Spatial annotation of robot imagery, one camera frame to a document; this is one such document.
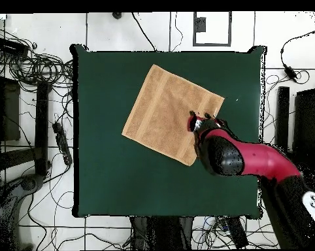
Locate tan terry towel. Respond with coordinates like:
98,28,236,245
121,64,225,167

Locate flat black adapter box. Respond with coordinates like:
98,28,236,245
0,37,30,57

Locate black upright bar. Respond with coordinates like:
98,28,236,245
274,86,290,155

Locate dark grey square plate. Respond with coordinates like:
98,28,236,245
195,16,207,33

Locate black power brick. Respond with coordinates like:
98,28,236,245
282,63,299,83

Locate dark green table cloth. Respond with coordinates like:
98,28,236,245
72,43,268,220

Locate short black power strip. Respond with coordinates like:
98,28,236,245
226,216,250,249

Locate long black power strip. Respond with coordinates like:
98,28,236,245
52,122,73,167

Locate dark chair base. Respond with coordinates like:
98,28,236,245
0,173,47,250

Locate black cable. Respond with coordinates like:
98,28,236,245
131,12,158,52

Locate black metal stand frame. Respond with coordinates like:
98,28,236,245
0,59,52,181
290,65,315,189

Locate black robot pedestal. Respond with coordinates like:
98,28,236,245
131,215,195,251

